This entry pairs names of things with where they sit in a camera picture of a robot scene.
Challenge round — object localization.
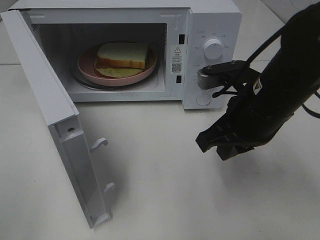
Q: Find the upper white power knob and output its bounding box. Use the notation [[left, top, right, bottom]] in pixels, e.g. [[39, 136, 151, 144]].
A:
[[203, 36, 224, 60]]

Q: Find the round white door button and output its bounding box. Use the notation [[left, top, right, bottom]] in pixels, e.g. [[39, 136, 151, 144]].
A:
[[196, 94, 212, 106]]

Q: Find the glass microwave turntable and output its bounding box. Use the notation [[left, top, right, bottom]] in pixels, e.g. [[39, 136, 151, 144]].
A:
[[71, 73, 162, 91]]

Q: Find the pink plate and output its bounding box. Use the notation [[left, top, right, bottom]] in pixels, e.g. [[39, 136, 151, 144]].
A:
[[77, 44, 158, 87]]

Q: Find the white warning label sticker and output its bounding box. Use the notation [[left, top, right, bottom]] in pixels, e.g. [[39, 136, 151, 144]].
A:
[[169, 44, 186, 75]]

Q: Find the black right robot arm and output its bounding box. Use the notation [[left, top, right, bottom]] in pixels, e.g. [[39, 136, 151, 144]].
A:
[[196, 3, 320, 160]]

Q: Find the sandwich with lettuce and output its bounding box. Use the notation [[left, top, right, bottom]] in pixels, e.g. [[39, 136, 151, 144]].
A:
[[94, 42, 149, 78]]

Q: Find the white microwave oven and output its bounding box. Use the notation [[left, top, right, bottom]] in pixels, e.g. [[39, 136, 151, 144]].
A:
[[6, 0, 242, 109]]

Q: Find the white microwave door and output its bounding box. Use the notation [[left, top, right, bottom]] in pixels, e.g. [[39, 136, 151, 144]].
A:
[[1, 10, 115, 229]]

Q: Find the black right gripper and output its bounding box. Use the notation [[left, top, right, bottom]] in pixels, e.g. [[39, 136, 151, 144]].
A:
[[195, 105, 273, 161]]

